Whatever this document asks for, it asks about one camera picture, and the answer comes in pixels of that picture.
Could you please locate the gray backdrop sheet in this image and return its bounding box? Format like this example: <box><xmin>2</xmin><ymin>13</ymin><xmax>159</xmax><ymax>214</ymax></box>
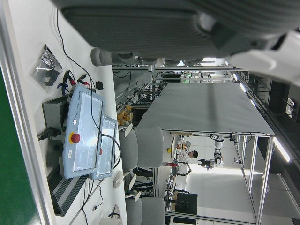
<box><xmin>138</xmin><ymin>83</ymin><xmax>275</xmax><ymax>136</ymax></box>

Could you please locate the blue strap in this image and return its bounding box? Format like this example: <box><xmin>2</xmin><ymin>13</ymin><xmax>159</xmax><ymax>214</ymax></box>
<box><xmin>57</xmin><ymin>82</ymin><xmax>69</xmax><ymax>96</ymax></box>

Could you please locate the aluminium conveyor side rail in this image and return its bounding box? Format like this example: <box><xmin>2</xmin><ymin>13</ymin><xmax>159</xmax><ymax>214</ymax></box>
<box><xmin>0</xmin><ymin>0</ymin><xmax>57</xmax><ymax>225</ymax></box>

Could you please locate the black pendant cable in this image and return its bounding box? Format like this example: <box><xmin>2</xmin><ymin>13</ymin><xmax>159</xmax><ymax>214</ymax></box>
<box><xmin>57</xmin><ymin>9</ymin><xmax>122</xmax><ymax>171</ymax></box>

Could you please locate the seated person in white coat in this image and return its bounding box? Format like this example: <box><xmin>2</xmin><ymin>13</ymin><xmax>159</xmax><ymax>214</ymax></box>
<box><xmin>179</xmin><ymin>139</ymin><xmax>199</xmax><ymax>165</ymax></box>

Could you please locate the black power plug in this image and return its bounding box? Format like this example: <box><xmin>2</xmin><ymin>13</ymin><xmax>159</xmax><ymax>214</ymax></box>
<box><xmin>38</xmin><ymin>127</ymin><xmax>61</xmax><ymax>141</ymax></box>

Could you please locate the large light blue teach pendant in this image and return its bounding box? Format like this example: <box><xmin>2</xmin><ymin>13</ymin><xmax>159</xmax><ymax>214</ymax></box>
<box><xmin>62</xmin><ymin>84</ymin><xmax>105</xmax><ymax>179</ymax></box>

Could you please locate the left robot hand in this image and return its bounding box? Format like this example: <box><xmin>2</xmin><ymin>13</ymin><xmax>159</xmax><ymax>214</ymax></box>
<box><xmin>50</xmin><ymin>0</ymin><xmax>300</xmax><ymax>87</ymax></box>

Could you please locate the red black alligator clip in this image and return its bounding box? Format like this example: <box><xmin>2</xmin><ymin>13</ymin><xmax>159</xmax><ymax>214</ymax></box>
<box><xmin>77</xmin><ymin>74</ymin><xmax>91</xmax><ymax>86</ymax></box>
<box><xmin>62</xmin><ymin>69</ymin><xmax>77</xmax><ymax>88</ymax></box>

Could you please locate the aluminium frame cell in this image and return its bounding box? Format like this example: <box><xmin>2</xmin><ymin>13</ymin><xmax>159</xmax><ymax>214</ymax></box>
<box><xmin>164</xmin><ymin>131</ymin><xmax>275</xmax><ymax>225</ymax></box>

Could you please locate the gray metal power box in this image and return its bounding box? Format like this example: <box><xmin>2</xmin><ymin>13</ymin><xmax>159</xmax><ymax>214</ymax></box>
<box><xmin>41</xmin><ymin>96</ymin><xmax>71</xmax><ymax>141</ymax></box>

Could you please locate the small black monitor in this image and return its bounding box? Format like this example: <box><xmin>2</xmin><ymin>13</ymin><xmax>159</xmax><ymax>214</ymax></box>
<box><xmin>175</xmin><ymin>192</ymin><xmax>199</xmax><ymax>215</ymax></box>

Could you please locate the thin black usb cable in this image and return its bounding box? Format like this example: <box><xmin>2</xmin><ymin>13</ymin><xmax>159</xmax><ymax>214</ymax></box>
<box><xmin>79</xmin><ymin>179</ymin><xmax>104</xmax><ymax>225</ymax></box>

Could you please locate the small light blue teach pendant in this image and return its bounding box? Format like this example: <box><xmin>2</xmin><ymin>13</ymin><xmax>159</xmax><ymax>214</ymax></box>
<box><xmin>91</xmin><ymin>116</ymin><xmax>118</xmax><ymax>180</ymax></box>

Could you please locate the green conveyor belt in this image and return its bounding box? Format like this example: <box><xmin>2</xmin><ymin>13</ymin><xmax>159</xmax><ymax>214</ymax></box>
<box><xmin>0</xmin><ymin>64</ymin><xmax>40</xmax><ymax>225</ymax></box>

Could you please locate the gray office chair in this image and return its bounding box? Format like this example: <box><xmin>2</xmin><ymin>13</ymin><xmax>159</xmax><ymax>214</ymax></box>
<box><xmin>125</xmin><ymin>198</ymin><xmax>166</xmax><ymax>225</ymax></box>
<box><xmin>119</xmin><ymin>126</ymin><xmax>165</xmax><ymax>172</ymax></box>

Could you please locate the plastic bag with black parts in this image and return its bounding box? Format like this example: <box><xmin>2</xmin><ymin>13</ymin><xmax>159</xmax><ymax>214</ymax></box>
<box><xmin>29</xmin><ymin>44</ymin><xmax>63</xmax><ymax>94</ymax></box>

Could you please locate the yellow objects rack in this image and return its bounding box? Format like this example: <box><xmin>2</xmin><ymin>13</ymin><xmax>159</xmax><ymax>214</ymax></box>
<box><xmin>116</xmin><ymin>105</ymin><xmax>134</xmax><ymax>126</ymax></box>

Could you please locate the black finned heat sink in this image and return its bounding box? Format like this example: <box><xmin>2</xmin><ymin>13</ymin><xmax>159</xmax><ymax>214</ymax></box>
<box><xmin>46</xmin><ymin>164</ymin><xmax>91</xmax><ymax>216</ymax></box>

